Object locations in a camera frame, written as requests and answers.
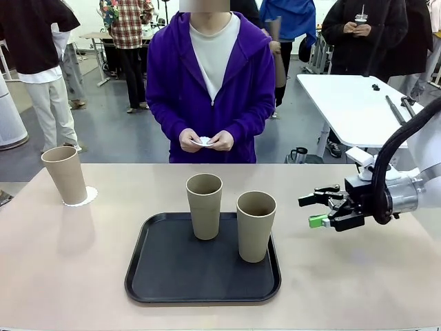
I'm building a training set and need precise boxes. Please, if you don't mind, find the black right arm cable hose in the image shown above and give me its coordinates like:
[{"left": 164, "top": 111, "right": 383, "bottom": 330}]
[{"left": 373, "top": 99, "right": 441, "bottom": 225}]

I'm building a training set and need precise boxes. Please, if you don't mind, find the person in black coat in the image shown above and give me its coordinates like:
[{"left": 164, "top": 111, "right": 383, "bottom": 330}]
[{"left": 322, "top": 0, "right": 434, "bottom": 101}]

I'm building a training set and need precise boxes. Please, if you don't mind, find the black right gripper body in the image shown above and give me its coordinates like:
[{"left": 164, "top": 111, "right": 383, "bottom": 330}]
[{"left": 344, "top": 174, "right": 376, "bottom": 221}]

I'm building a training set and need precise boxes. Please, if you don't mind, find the black plastic tray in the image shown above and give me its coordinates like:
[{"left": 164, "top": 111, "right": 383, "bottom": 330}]
[{"left": 124, "top": 212, "right": 282, "bottom": 303}]

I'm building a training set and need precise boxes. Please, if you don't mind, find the person's left hand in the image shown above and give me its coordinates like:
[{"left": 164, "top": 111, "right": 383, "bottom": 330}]
[{"left": 209, "top": 130, "right": 236, "bottom": 152}]

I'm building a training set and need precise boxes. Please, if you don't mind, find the black bag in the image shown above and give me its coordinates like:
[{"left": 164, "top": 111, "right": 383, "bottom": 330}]
[{"left": 298, "top": 36, "right": 311, "bottom": 63}]

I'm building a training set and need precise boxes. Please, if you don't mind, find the person in plaid shirt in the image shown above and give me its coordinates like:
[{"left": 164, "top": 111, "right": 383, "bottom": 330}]
[{"left": 99, "top": 0, "right": 154, "bottom": 114}]

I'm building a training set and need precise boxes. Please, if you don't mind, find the white scalloped paper coaster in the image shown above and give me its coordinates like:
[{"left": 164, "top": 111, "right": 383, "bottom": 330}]
[
  {"left": 63, "top": 185, "right": 99, "bottom": 208},
  {"left": 190, "top": 136, "right": 215, "bottom": 148}
]

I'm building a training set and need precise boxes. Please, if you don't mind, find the person's left forearm purple sleeve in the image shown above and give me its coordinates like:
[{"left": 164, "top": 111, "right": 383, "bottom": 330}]
[{"left": 232, "top": 99, "right": 276, "bottom": 144}]

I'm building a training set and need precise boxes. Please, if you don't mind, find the person in blue jacket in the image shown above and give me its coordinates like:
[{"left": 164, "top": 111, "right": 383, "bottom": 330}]
[{"left": 258, "top": 0, "right": 318, "bottom": 108}]

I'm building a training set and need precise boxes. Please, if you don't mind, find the white side table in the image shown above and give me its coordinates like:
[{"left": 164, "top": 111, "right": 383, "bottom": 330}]
[{"left": 296, "top": 74, "right": 428, "bottom": 165}]

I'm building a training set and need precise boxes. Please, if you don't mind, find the tall beige cup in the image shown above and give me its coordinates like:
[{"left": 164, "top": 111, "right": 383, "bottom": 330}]
[
  {"left": 236, "top": 191, "right": 277, "bottom": 263},
  {"left": 41, "top": 146, "right": 88, "bottom": 205},
  {"left": 185, "top": 173, "right": 223, "bottom": 241}
]

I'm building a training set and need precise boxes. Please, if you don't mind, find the person in purple hoodie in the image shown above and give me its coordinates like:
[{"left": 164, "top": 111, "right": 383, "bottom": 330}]
[{"left": 145, "top": 10, "right": 276, "bottom": 165}]

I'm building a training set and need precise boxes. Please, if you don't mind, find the person's right hand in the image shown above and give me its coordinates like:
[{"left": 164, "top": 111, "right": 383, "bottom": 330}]
[{"left": 178, "top": 128, "right": 204, "bottom": 152}]

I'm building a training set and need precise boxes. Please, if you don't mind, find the person's right forearm purple sleeve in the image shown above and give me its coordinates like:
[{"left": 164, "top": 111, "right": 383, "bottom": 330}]
[{"left": 146, "top": 99, "right": 185, "bottom": 142}]

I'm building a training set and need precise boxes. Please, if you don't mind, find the clear drink cup with straw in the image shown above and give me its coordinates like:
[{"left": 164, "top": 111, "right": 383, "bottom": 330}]
[{"left": 354, "top": 3, "right": 368, "bottom": 28}]

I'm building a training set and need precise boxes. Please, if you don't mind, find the grey workshop table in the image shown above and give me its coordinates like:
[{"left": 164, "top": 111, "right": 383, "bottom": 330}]
[{"left": 79, "top": 31, "right": 114, "bottom": 87}]

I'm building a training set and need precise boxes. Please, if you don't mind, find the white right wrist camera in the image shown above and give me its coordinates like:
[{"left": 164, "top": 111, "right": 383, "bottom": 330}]
[{"left": 345, "top": 146, "right": 378, "bottom": 180}]

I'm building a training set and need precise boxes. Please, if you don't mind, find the person in grey trousers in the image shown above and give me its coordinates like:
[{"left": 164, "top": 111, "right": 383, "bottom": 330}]
[{"left": 51, "top": 20, "right": 87, "bottom": 108}]

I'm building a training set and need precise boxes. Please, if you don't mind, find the white cylindrical air purifier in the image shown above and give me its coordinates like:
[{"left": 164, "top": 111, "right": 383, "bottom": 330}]
[{"left": 0, "top": 74, "right": 29, "bottom": 149}]

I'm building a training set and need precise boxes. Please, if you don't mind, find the person in black shirt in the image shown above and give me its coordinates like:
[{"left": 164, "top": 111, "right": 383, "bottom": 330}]
[{"left": 0, "top": 0, "right": 82, "bottom": 152}]

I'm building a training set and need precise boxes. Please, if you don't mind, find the black and silver thermos jug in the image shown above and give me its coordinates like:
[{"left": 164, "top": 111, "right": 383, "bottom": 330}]
[{"left": 288, "top": 147, "right": 309, "bottom": 165}]

